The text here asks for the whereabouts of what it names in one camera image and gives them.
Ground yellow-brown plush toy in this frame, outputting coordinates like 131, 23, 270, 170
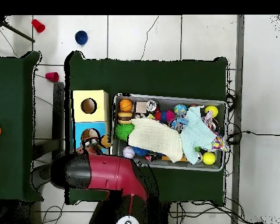
99, 134, 112, 149

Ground wooden three-hole sorting box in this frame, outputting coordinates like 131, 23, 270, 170
71, 89, 113, 156

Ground white baseball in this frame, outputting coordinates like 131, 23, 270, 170
122, 146, 136, 160

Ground green spiky rubber ball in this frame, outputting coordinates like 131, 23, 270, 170
114, 122, 135, 142

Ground toy hamburger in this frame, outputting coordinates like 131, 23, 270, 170
117, 111, 134, 125

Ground orange toy basketball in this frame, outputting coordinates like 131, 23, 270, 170
118, 99, 134, 113

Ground cream waffle cloth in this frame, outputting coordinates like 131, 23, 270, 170
128, 117, 184, 163

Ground plain wooden block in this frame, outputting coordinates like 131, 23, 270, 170
135, 101, 148, 114

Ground black drink can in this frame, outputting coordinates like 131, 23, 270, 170
146, 99, 158, 112

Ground magenta plastic cup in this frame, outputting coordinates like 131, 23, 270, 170
45, 71, 60, 83

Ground dark green tablecloth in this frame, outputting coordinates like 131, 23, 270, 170
64, 50, 229, 207

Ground side table with green cloth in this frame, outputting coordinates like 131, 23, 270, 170
0, 51, 44, 202

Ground mint waffle cloth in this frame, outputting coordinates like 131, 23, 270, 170
180, 105, 217, 165

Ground blue plastic cup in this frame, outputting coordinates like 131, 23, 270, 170
75, 30, 89, 46

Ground yellow ball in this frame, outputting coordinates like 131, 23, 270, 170
202, 152, 217, 166
204, 105, 219, 118

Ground red plastic cup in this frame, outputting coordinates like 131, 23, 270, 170
31, 19, 46, 33

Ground black tripod leg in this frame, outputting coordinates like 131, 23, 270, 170
0, 15, 36, 43

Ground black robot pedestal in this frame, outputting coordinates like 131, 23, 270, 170
151, 201, 172, 224

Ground shallow wire mesh bin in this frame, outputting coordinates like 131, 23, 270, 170
110, 93, 228, 173

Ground black power cable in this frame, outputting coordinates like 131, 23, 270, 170
227, 130, 280, 144

